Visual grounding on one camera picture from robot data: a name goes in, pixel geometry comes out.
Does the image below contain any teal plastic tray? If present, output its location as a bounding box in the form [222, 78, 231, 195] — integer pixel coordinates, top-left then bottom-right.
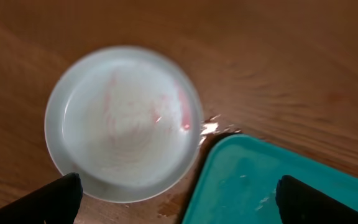
[182, 134, 358, 224]

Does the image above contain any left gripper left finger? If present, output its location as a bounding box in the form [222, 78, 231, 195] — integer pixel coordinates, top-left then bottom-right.
[0, 172, 83, 224]

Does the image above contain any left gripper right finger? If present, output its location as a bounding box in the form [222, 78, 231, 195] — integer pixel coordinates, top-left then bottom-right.
[275, 175, 358, 224]

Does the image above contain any light blue plate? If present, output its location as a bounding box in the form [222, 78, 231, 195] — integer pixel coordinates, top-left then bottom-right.
[44, 45, 203, 203]

